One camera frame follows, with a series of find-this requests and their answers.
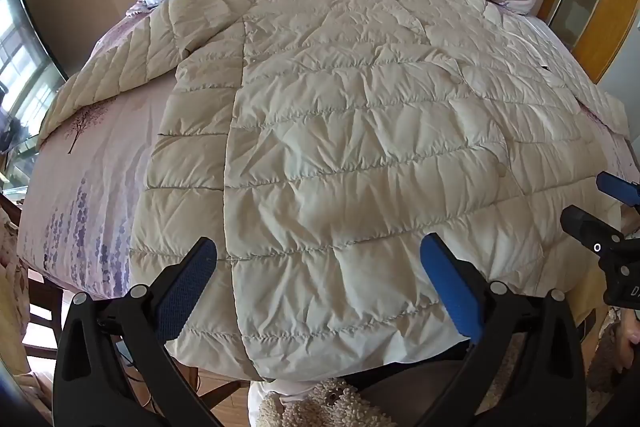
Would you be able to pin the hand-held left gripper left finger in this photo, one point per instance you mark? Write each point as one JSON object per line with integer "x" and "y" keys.
{"x": 192, "y": 274}

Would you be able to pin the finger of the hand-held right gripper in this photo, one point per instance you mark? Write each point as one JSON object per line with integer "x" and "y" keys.
{"x": 620, "y": 188}
{"x": 585, "y": 227}

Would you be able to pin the beige fleece garment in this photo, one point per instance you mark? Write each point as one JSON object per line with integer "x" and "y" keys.
{"x": 320, "y": 407}

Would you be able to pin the pink floral bed sheet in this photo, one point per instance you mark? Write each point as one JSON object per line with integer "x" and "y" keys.
{"x": 105, "y": 167}

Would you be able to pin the window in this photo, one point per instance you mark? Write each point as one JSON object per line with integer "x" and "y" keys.
{"x": 22, "y": 72}

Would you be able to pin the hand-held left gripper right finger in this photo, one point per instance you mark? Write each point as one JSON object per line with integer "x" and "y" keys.
{"x": 450, "y": 279}

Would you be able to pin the person's right hand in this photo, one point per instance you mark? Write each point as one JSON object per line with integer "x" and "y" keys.
{"x": 627, "y": 342}

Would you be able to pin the cream quilted down jacket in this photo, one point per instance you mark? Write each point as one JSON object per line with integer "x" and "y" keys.
{"x": 350, "y": 147}

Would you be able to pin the wooden chair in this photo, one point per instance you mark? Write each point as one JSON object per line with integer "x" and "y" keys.
{"x": 45, "y": 312}

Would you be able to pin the beige floral cloth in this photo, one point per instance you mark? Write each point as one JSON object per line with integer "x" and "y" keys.
{"x": 12, "y": 297}

